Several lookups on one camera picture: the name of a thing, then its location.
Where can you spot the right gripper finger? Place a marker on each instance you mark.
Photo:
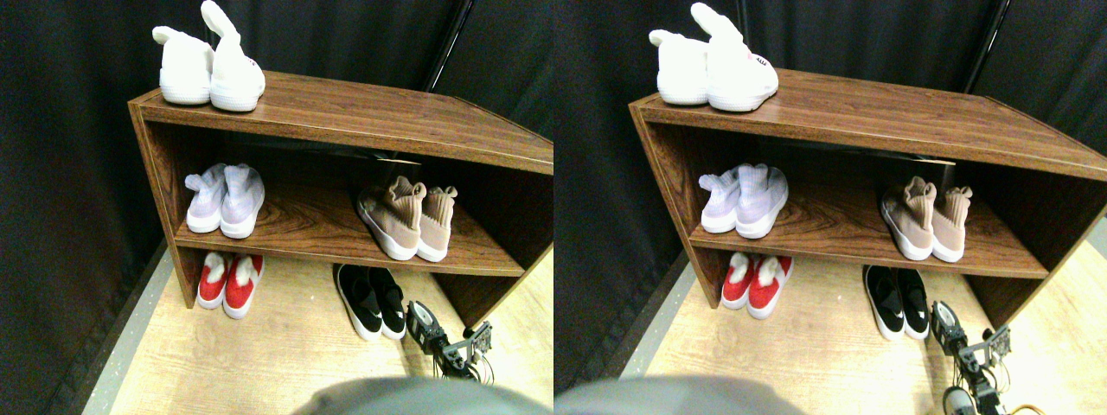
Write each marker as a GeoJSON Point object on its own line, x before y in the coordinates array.
{"type": "Point", "coordinates": [422, 322]}
{"type": "Point", "coordinates": [945, 322]}

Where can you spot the black shoe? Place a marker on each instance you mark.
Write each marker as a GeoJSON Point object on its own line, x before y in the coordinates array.
{"type": "Point", "coordinates": [884, 307]}
{"type": "Point", "coordinates": [391, 304]}
{"type": "Point", "coordinates": [915, 304]}
{"type": "Point", "coordinates": [359, 307]}

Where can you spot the beige shoe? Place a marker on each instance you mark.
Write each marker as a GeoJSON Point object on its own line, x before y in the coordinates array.
{"type": "Point", "coordinates": [950, 232]}
{"type": "Point", "coordinates": [437, 232]}
{"type": "Point", "coordinates": [391, 223]}
{"type": "Point", "coordinates": [908, 223]}

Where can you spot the red shoe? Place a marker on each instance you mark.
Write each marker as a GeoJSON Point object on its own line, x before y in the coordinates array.
{"type": "Point", "coordinates": [768, 294]}
{"type": "Point", "coordinates": [737, 288]}
{"type": "Point", "coordinates": [212, 288]}
{"type": "Point", "coordinates": [242, 294]}

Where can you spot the lilac shoe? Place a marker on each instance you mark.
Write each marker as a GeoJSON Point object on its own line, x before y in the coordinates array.
{"type": "Point", "coordinates": [719, 212]}
{"type": "Point", "coordinates": [242, 207]}
{"type": "Point", "coordinates": [206, 210]}
{"type": "Point", "coordinates": [761, 207]}

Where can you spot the brown shoe rack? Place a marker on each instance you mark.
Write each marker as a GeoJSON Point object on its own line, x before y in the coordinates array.
{"type": "Point", "coordinates": [882, 112]}
{"type": "Point", "coordinates": [363, 112]}

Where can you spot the black curtain stand pole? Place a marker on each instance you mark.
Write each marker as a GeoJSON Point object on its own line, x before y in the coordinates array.
{"type": "Point", "coordinates": [986, 43]}
{"type": "Point", "coordinates": [450, 43]}

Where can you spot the white shoe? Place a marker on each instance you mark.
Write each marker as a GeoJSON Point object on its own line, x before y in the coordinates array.
{"type": "Point", "coordinates": [236, 82]}
{"type": "Point", "coordinates": [739, 82]}
{"type": "Point", "coordinates": [679, 78]}
{"type": "Point", "coordinates": [184, 78]}

